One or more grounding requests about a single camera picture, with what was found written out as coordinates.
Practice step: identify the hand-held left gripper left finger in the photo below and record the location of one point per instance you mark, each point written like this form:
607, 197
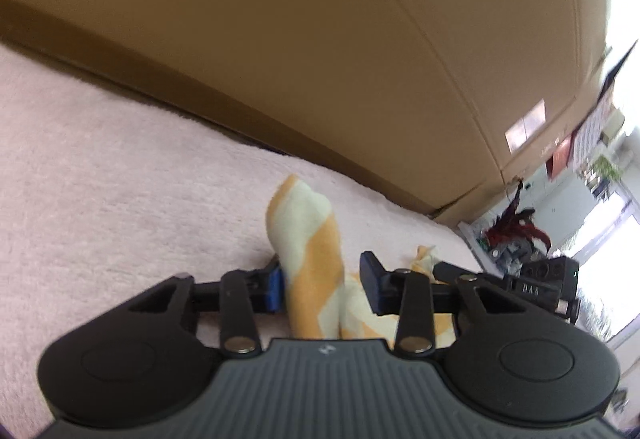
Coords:
274, 291

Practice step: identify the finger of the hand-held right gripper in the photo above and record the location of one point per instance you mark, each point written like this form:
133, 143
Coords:
450, 271

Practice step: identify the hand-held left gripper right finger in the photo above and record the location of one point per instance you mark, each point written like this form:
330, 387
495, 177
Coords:
372, 284

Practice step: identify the orange striped garment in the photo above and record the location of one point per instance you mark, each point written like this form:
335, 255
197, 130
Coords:
315, 259

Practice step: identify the white table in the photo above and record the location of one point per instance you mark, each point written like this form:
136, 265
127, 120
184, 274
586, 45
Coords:
472, 239

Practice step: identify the grey metal device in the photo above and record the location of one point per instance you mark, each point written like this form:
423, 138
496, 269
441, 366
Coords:
515, 256

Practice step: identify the red leaf potted plant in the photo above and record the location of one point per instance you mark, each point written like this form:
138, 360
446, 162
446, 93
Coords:
515, 224

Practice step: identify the plain cardboard box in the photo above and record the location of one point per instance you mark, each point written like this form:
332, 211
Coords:
475, 204

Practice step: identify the green leafy plant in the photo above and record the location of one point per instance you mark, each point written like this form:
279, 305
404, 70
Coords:
607, 169

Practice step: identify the white shipping label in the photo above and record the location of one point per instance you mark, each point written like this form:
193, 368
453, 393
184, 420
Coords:
525, 126

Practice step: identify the taped cardboard box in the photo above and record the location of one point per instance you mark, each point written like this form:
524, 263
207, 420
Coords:
550, 119

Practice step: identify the pink fleece blanket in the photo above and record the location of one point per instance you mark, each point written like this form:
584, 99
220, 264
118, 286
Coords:
125, 194

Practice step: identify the large cardboard box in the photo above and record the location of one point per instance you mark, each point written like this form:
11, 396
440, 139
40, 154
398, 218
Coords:
300, 44

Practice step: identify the red wall poster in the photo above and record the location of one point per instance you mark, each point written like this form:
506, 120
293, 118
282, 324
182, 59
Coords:
560, 156

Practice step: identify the wall calendar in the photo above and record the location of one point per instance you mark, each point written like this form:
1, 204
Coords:
592, 134

